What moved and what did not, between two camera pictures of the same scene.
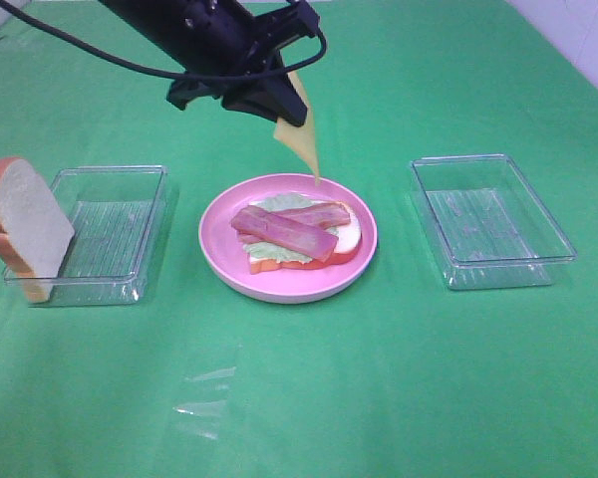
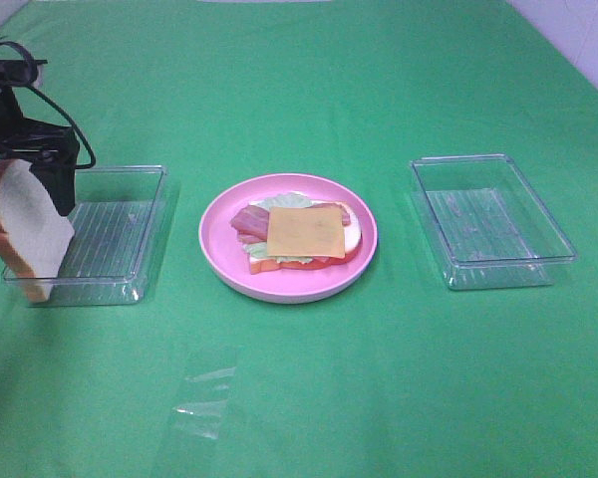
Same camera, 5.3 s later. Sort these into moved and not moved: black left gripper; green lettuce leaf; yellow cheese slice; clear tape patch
Moved: yellow cheese slice; black left gripper
Not moved: clear tape patch; green lettuce leaf
